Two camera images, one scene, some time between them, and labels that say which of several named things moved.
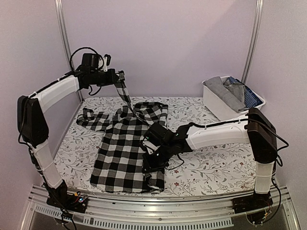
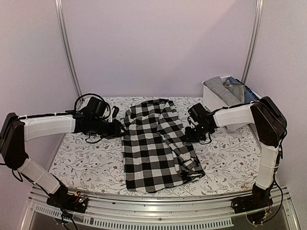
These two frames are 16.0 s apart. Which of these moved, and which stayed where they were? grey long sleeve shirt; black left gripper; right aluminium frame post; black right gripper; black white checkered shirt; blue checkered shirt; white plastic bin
Moved: black left gripper; black right gripper; black white checkered shirt
Stayed: blue checkered shirt; grey long sleeve shirt; right aluminium frame post; white plastic bin
